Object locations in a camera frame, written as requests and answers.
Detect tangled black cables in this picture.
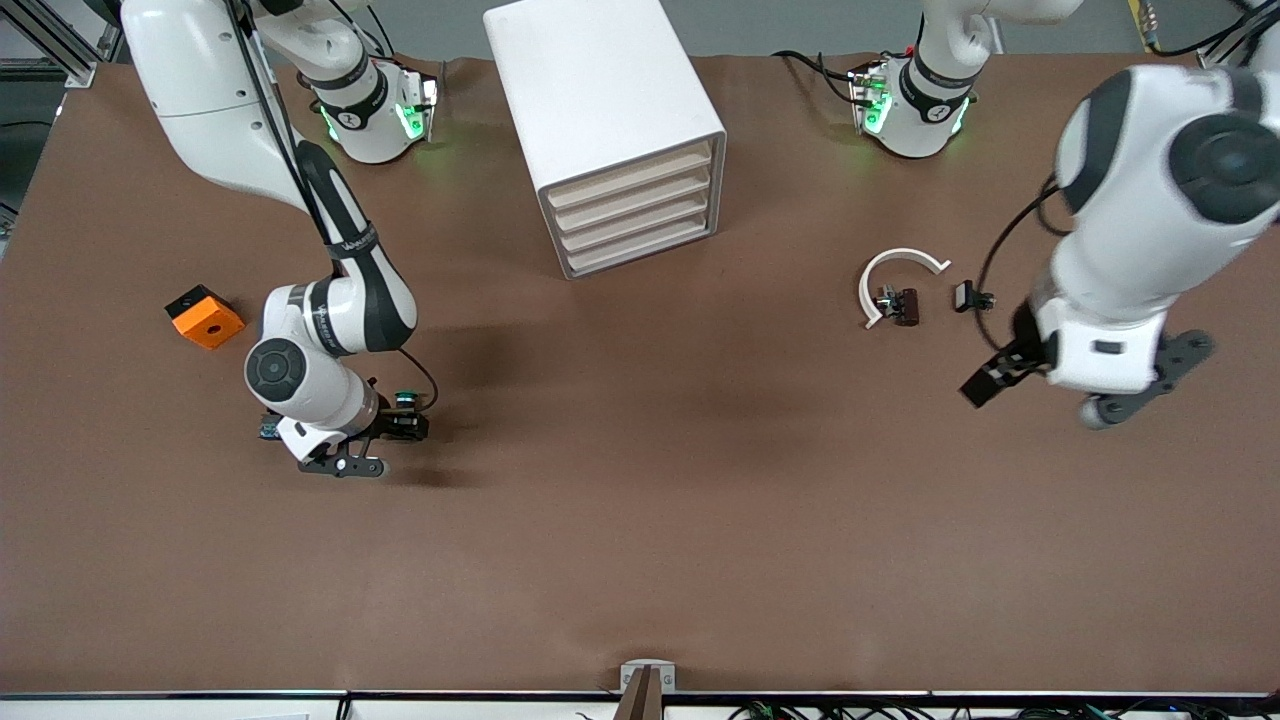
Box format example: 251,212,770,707
725,700,1280,720

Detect white table edge strip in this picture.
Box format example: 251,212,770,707
0,690,1280,720

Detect white plastic half ring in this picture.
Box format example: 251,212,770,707
858,247,952,330

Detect black base cable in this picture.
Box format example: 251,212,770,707
773,48,871,106

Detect brown table mat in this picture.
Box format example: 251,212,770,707
0,52,1280,698

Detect grey metal bracket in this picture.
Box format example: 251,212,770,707
618,660,678,720

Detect aluminium frame profile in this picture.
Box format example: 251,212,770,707
0,0,136,89
1198,0,1280,79

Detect orange and black box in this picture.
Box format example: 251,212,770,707
165,285,246,351

